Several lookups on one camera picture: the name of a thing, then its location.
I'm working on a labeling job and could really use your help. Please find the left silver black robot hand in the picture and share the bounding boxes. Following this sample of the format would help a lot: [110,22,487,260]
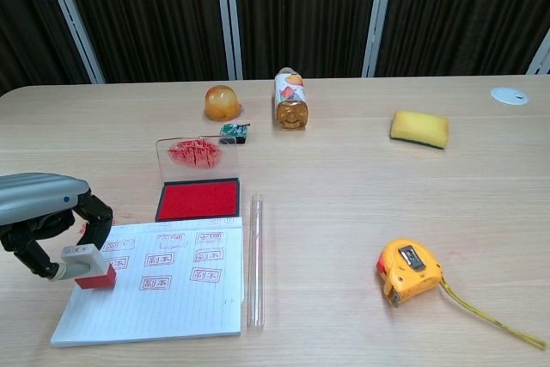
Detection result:
[0,173,115,282]

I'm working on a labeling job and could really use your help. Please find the clear red stamp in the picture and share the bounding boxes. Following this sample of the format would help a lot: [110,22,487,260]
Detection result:
[59,242,118,291]

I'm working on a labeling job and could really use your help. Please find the red ink pad clear lid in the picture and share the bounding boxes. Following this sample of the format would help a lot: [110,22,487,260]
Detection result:
[154,137,240,222]

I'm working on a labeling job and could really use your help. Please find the white lined notepad red stamps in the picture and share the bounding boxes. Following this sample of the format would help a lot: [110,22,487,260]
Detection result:
[50,217,244,349]

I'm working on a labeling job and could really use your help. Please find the orange fruit jelly cup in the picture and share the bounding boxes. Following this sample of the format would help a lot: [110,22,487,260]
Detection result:
[203,84,242,121]

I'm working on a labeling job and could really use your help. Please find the small green toy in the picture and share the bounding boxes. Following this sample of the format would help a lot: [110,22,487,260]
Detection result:
[218,121,252,145]

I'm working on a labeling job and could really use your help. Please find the clear glass test tube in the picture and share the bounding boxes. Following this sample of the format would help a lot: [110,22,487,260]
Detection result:
[246,193,265,328]

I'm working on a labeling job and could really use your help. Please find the orange drink plastic bottle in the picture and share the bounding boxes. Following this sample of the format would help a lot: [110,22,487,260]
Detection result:
[272,66,310,132]

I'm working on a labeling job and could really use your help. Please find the yellow tape measure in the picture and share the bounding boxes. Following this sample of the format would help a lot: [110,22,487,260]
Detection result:
[376,237,547,349]

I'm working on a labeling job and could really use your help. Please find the yellow sponge green base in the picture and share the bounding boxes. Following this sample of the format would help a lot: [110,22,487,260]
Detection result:
[389,109,450,151]

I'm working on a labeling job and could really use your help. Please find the white partition frame post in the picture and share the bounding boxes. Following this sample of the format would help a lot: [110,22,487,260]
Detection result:
[526,27,550,76]
[38,0,107,84]
[223,0,244,81]
[361,0,397,79]

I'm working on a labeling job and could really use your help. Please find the white round cable grommet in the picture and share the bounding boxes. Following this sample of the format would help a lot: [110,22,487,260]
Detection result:
[490,86,529,106]

